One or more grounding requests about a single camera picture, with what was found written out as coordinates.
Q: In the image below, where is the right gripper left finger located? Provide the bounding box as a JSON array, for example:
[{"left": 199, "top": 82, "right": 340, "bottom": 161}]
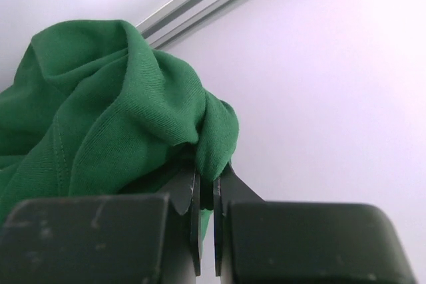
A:
[{"left": 1, "top": 162, "right": 201, "bottom": 283}]

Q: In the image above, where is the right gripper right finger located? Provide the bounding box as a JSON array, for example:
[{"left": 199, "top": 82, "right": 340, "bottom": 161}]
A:
[{"left": 213, "top": 166, "right": 416, "bottom": 283}]

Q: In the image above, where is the green t shirt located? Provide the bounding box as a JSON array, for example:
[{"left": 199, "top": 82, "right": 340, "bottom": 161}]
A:
[{"left": 0, "top": 19, "right": 240, "bottom": 225}]

